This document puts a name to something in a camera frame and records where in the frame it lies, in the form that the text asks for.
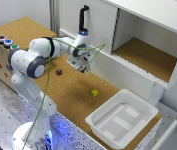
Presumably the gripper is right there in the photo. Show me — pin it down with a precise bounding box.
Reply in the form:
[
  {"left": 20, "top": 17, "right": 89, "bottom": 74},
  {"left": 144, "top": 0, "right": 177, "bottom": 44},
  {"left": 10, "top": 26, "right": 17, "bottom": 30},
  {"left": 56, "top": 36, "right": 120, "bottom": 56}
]
[{"left": 66, "top": 53, "right": 91, "bottom": 74}]

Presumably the purple block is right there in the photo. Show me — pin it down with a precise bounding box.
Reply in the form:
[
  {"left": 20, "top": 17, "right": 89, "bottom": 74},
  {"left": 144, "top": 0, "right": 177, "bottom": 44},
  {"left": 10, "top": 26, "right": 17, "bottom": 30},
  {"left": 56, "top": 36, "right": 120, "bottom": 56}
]
[{"left": 55, "top": 68, "right": 63, "bottom": 76}]

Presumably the yellow block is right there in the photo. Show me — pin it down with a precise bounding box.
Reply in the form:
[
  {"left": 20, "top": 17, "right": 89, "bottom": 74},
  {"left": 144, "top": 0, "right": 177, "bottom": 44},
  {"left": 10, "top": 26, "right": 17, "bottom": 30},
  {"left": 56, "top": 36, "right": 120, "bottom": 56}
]
[{"left": 90, "top": 89, "right": 100, "bottom": 98}]

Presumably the white sliding door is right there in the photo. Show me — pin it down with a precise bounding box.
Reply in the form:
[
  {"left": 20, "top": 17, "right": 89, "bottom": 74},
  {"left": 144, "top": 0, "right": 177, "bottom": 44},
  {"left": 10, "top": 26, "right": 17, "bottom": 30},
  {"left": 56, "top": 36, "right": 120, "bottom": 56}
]
[{"left": 59, "top": 0, "right": 119, "bottom": 56}]

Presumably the wooden drawer box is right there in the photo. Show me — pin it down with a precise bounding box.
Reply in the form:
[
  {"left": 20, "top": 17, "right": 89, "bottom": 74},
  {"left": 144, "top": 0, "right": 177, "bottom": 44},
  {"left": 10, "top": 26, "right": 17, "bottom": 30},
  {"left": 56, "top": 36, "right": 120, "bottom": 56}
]
[{"left": 0, "top": 16, "right": 58, "bottom": 90}]

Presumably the green button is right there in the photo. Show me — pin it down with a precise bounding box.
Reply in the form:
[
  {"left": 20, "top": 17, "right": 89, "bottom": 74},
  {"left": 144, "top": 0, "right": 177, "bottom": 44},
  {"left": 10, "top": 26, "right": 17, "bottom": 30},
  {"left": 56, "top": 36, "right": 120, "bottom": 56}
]
[{"left": 9, "top": 43, "right": 21, "bottom": 52}]

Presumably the blue button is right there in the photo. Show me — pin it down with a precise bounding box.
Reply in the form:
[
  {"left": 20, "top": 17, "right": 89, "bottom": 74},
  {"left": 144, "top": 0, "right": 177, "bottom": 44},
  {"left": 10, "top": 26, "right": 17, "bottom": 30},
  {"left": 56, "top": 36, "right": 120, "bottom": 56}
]
[{"left": 3, "top": 38, "right": 14, "bottom": 48}]

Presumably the white plastic box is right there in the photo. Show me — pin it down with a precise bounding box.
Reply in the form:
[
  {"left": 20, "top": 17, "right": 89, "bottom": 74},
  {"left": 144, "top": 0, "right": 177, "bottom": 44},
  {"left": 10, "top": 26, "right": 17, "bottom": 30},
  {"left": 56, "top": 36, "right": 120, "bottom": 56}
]
[{"left": 84, "top": 88, "right": 160, "bottom": 150}]

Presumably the red button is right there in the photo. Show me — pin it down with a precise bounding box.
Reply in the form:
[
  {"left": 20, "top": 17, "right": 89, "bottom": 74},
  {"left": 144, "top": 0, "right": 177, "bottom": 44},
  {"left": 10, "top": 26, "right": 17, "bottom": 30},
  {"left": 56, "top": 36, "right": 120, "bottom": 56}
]
[{"left": 0, "top": 35, "right": 7, "bottom": 45}]

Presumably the white cabinet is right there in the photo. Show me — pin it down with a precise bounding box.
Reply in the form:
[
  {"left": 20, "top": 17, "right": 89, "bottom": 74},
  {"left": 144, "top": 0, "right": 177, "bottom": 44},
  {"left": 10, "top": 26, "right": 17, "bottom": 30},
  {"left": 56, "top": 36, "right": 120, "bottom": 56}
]
[{"left": 58, "top": 0, "right": 177, "bottom": 108}]

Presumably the green cable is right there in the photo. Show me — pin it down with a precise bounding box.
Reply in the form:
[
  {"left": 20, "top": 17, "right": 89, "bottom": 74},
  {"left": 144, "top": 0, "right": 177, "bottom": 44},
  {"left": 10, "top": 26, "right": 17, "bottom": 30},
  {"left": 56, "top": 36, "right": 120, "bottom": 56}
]
[{"left": 21, "top": 37, "right": 107, "bottom": 150}]

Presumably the black door handle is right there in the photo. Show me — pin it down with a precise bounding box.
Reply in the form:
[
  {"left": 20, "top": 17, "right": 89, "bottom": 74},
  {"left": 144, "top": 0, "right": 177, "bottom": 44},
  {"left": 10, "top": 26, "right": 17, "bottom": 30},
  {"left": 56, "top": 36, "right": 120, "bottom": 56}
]
[{"left": 78, "top": 4, "right": 90, "bottom": 34}]

